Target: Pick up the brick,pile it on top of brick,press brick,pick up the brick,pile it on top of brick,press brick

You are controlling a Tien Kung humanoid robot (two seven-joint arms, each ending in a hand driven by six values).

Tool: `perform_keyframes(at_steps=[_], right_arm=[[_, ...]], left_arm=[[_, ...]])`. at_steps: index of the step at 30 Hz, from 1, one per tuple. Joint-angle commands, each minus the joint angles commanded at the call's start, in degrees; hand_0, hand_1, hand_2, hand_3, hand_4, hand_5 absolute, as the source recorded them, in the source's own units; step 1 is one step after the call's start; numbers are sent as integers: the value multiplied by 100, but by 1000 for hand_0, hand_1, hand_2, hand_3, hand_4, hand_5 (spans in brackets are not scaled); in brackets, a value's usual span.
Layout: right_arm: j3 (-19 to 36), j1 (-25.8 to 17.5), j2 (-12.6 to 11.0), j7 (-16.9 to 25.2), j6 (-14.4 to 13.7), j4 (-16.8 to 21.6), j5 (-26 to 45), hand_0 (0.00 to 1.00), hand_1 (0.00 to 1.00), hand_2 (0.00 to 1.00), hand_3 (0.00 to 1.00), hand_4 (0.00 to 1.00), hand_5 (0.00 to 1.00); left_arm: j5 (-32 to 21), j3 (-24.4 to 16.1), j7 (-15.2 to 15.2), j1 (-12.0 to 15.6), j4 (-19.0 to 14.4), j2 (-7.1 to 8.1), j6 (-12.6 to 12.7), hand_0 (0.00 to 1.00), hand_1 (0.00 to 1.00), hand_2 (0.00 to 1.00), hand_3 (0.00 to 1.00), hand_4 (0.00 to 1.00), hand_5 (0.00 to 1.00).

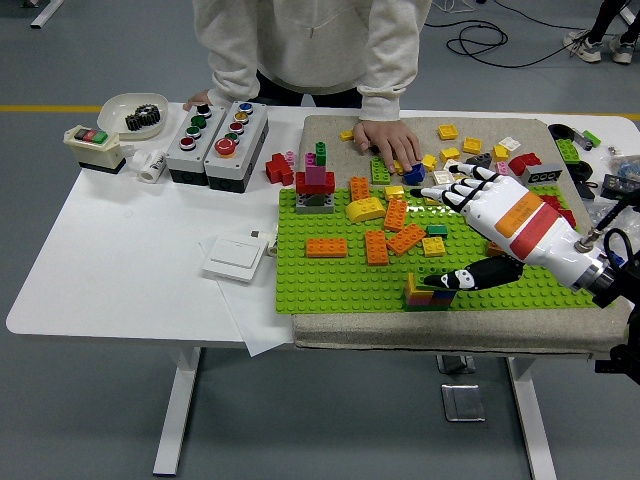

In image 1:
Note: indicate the clear plastic bag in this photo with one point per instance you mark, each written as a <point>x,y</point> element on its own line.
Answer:
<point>600,212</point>

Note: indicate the person's right forearm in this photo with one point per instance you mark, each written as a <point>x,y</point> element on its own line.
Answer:
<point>230,75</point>

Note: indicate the person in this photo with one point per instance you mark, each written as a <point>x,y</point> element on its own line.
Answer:
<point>592,50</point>
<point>310,45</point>

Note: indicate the clear bag of parts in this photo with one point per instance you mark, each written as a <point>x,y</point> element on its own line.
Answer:
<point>627,165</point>

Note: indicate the white table foot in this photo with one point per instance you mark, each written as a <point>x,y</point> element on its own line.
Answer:
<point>47,12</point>
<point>629,12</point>

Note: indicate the silver black green small tool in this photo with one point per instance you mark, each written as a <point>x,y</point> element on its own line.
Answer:
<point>586,140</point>

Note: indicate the black metal gear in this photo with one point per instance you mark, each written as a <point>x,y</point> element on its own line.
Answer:
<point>149,112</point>
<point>134,122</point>

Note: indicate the grey-brown mat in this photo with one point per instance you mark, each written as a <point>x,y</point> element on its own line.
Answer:
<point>330,130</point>

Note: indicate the green flat toy brick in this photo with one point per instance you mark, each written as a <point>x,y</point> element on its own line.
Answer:
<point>425,308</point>

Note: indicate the olive sloped toy brick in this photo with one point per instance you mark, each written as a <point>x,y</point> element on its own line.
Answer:
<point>315,200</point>

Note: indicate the cream red-green switch box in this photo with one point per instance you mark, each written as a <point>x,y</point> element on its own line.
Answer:
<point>94,150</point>

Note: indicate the white paper sheet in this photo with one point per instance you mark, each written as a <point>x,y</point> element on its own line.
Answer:
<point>260,325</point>

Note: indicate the white wall switch panel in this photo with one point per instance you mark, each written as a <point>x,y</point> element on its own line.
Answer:
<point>232,257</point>

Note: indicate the white pipe tee fitting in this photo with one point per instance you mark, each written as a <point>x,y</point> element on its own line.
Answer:
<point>151,167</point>

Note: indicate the tall pink toy brick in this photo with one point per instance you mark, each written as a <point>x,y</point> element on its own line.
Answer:
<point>316,173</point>

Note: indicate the small pink toy brick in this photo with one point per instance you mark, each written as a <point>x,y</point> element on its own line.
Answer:
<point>502,167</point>
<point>290,158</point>

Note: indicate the flat white toy brick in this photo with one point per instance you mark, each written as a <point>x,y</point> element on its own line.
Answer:
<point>451,164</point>
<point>510,144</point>
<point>442,178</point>

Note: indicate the yellow curved toy brick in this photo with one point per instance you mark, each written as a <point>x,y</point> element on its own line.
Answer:
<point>366,210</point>

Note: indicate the person's right hand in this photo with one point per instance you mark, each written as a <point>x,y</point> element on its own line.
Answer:
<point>197,99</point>

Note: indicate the white plastic tray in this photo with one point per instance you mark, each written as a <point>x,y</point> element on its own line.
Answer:
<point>111,112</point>

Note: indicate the tall dark green toy brick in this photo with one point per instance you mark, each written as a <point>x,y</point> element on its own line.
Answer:
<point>321,150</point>

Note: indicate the long grey toy brick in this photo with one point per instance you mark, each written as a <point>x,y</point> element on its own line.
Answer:
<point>542,176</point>

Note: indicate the long lime toy brick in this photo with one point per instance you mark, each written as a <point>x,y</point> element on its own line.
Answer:
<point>425,272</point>

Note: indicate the grey emergency stop control box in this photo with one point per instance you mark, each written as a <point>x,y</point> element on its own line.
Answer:
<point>246,147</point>

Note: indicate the white table leg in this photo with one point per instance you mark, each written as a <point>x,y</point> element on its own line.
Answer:
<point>534,425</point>
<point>177,400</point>

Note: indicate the small yellow toy brick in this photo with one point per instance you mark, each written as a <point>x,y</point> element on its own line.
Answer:
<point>346,135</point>
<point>449,154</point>

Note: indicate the flat yellow toy brick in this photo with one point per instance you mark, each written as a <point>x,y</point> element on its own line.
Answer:
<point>448,131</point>

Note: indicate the silver floor socket plate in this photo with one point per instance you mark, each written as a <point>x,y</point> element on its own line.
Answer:
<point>462,402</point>
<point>455,364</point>

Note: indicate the small black clip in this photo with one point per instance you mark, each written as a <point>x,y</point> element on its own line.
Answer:
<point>586,191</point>

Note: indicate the red arch toy brick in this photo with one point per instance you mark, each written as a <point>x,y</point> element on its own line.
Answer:
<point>522,164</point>

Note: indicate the wide red toy brick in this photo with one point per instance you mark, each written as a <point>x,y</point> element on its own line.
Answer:
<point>302,183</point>

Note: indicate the orange long toy brick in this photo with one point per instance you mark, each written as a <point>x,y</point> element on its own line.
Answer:
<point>377,248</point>
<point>326,248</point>
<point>396,215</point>
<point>360,189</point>
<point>405,240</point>

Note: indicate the lime green studded baseplate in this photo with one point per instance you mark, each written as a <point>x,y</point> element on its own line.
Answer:
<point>325,285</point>

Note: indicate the dark grey sloped toy brick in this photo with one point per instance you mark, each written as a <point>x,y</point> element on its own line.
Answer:
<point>482,160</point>

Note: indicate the grey four-button control box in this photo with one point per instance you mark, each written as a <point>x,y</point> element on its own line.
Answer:
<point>191,157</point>

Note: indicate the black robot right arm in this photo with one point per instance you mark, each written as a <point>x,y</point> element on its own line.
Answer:
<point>620,285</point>

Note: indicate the person's left forearm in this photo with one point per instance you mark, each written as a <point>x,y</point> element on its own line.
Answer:
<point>387,85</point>

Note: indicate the black circuit module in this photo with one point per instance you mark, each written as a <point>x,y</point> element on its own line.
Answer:
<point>620,186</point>

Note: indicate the small dark green toy brick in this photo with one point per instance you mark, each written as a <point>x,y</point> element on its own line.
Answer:
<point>437,230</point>

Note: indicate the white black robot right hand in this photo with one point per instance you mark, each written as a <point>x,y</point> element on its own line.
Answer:
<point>525,220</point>

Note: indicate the person's left hand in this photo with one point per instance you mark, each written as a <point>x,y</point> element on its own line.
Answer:
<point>390,142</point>

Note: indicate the black tape roll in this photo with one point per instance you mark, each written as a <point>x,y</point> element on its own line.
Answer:
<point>582,172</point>

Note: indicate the red toy brick cluster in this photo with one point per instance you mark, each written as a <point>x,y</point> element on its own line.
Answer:
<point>276,170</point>

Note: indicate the lime green toy brick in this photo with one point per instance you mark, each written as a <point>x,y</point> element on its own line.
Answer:
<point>569,150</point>
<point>379,171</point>

